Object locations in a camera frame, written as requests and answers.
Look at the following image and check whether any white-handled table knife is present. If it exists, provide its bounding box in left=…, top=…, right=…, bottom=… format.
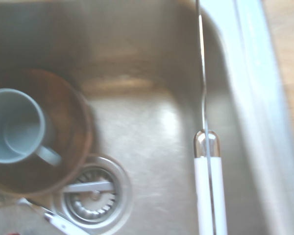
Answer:
left=193, top=0, right=228, bottom=235

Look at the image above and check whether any stainless steel double sink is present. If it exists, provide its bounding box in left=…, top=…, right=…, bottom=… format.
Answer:
left=0, top=0, right=294, bottom=235

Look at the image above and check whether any brown wooden bowl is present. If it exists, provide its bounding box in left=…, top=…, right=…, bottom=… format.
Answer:
left=0, top=68, right=94, bottom=199

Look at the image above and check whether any grey metal utensil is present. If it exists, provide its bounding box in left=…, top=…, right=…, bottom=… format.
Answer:
left=62, top=181, right=115, bottom=194

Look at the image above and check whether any metal drain strainer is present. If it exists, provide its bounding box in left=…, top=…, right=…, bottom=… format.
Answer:
left=51, top=154, right=133, bottom=233

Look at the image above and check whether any grey ceramic mug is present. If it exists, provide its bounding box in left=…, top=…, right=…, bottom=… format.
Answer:
left=0, top=88, right=63, bottom=167

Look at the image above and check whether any white-handled utensil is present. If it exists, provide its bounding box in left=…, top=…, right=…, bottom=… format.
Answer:
left=17, top=198, right=91, bottom=235

